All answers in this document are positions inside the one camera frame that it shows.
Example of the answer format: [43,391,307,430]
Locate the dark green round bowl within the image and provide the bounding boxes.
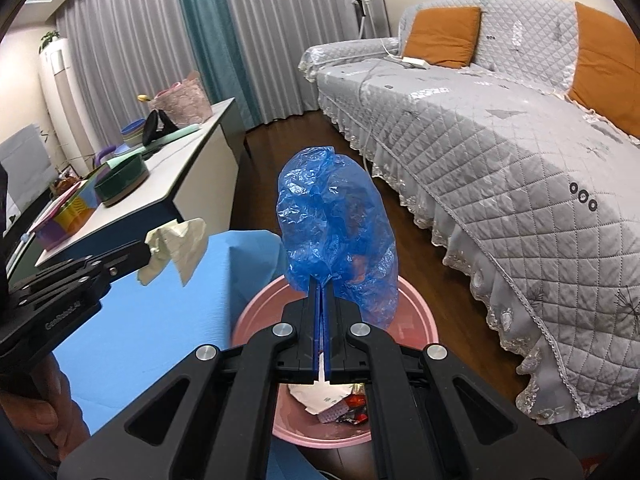
[94,152,149,207]

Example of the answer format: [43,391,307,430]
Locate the grey television dust cover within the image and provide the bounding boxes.
[0,122,56,221]

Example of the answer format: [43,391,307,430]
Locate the pink lace basket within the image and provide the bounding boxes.
[146,71,213,126]

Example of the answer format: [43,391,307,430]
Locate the colourful tin box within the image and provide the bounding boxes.
[27,177,103,252]

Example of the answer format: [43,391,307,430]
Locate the mint green mat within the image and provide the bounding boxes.
[107,122,201,168]

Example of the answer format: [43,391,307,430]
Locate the white standing air conditioner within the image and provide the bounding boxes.
[37,37,98,176]

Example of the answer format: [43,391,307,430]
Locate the pink plastic bin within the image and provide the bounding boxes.
[231,275,442,448]

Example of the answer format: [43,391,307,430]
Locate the grey quilted sofa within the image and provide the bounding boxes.
[298,0,640,426]

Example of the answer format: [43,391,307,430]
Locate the person's left hand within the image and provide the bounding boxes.
[0,356,90,444]

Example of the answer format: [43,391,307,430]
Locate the blue plastic bag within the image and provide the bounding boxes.
[276,145,401,332]

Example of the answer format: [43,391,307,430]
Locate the blue foam mat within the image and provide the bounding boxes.
[50,230,323,480]

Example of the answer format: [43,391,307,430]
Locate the teal curtain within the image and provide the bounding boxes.
[172,0,261,128]

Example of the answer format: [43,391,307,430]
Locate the white-topped coffee table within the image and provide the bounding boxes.
[32,97,253,271]

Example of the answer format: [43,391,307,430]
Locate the grey curtain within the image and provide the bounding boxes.
[215,0,391,123]
[52,0,201,161]

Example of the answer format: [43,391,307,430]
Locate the orange cushion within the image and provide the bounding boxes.
[565,1,640,141]
[401,6,482,70]

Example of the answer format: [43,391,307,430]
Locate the white floor lamp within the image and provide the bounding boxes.
[348,0,382,41]

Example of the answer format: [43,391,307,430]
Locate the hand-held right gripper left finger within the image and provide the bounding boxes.
[57,279,324,480]

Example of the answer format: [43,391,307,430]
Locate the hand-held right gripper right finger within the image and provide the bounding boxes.
[324,281,583,480]

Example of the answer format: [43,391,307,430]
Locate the white paper carton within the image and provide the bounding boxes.
[287,382,353,416]

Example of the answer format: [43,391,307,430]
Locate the white tissue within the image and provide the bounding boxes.
[137,217,210,288]

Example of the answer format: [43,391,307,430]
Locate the black and red packet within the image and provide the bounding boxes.
[345,392,371,423]

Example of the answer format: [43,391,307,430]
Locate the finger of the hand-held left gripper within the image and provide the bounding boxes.
[106,256,151,280]
[90,241,151,269]

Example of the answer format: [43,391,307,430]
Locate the purple handled container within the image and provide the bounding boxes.
[92,144,120,168]

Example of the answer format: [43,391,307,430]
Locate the stack of coloured bowls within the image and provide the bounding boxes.
[120,119,148,147]

